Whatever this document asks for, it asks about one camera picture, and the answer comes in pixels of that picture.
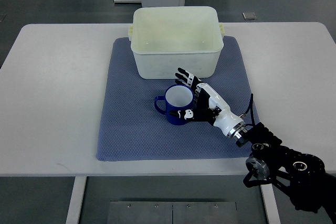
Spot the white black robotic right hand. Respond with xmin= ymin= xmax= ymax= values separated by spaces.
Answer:
xmin=169 ymin=68 xmax=247 ymax=140

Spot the blue mug white inside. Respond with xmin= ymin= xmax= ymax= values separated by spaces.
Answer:
xmin=154 ymin=84 xmax=194 ymax=125

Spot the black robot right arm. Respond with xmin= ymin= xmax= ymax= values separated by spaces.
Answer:
xmin=235 ymin=120 xmax=335 ymax=223

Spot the cream plastic storage box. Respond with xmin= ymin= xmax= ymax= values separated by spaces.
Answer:
xmin=128 ymin=6 xmax=225 ymax=79

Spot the blue textured cloth mat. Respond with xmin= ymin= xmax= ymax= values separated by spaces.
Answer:
xmin=96 ymin=38 xmax=250 ymax=162

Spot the small grey floor hatch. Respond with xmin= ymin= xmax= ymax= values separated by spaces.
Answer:
xmin=242 ymin=12 xmax=257 ymax=20

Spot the white table leg right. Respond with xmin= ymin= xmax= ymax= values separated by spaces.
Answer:
xmin=260 ymin=184 xmax=281 ymax=224

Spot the white table leg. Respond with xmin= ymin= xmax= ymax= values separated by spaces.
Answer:
xmin=65 ymin=176 xmax=87 ymax=224
xmin=260 ymin=184 xmax=281 ymax=224

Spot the white table leg left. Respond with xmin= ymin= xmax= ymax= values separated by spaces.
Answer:
xmin=65 ymin=176 xmax=87 ymax=224

